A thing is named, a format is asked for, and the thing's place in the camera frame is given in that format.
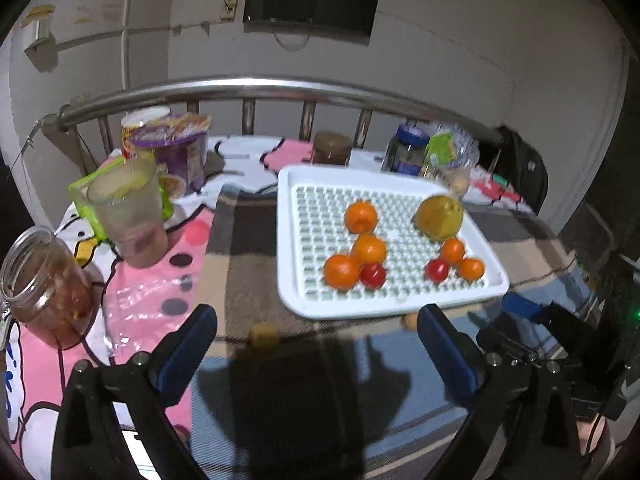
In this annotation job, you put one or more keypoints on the metal bed rail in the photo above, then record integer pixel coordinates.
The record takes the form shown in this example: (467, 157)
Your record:
(191, 92)

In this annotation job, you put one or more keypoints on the white perforated plastic tray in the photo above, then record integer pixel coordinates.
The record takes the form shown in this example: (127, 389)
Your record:
(311, 203)

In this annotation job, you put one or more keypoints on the wall mounted television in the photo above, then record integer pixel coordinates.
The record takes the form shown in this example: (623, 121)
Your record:
(348, 20)

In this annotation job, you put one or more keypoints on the large orange mandarin front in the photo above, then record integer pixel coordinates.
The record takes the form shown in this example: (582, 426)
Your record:
(369, 249)

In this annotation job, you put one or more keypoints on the wall power socket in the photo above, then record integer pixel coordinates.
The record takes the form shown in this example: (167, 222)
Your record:
(228, 10)

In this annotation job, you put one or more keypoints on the plastic bag green label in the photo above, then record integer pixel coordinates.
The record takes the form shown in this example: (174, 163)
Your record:
(450, 156)

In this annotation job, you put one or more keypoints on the blue lid dark jar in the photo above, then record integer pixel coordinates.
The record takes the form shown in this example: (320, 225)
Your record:
(405, 152)

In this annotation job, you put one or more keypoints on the small red cherry tomato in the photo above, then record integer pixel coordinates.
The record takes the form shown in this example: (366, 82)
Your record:
(436, 270)

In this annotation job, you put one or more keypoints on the person's right hand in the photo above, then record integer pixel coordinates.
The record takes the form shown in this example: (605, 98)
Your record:
(597, 444)

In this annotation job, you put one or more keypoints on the brown kiwi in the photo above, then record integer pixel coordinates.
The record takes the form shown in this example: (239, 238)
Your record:
(409, 321)
(263, 336)

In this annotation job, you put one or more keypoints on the black bag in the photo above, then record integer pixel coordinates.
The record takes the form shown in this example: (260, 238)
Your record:
(520, 164)

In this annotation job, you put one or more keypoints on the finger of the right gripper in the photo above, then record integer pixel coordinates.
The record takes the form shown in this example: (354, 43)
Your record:
(524, 308)

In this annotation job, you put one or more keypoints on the blue plaid blanket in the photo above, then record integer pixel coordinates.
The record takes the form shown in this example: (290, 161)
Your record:
(355, 399)

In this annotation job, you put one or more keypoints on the clear plastic cup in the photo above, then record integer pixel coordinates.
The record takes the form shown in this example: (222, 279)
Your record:
(144, 245)

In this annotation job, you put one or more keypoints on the pink cartoon bedsheet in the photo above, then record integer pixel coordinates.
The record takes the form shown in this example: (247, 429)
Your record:
(137, 307)

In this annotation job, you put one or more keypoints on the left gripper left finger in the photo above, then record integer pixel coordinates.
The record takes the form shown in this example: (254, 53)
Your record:
(179, 354)

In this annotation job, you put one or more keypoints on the smartphone with lit screen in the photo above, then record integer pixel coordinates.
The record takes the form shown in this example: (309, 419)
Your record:
(139, 455)

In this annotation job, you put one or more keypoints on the large red tomato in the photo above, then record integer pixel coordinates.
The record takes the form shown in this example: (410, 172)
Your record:
(372, 276)

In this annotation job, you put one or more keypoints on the purple snack package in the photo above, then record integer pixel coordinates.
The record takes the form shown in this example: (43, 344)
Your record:
(177, 143)

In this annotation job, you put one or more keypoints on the large yellow-green pear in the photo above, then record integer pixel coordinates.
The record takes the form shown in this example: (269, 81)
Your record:
(439, 217)

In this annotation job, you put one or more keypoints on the glass jar with pickles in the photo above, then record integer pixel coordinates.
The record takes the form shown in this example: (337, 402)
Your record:
(46, 289)

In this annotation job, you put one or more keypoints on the green plastic container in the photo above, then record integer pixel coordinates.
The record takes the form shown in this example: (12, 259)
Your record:
(121, 194)

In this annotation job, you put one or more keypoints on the small orange mandarin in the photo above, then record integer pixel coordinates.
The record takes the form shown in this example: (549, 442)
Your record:
(470, 269)
(452, 251)

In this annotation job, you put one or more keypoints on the brown lid jar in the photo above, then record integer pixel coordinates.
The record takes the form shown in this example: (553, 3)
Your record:
(331, 148)

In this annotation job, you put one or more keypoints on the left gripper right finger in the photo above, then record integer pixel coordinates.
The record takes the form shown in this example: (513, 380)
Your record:
(458, 360)

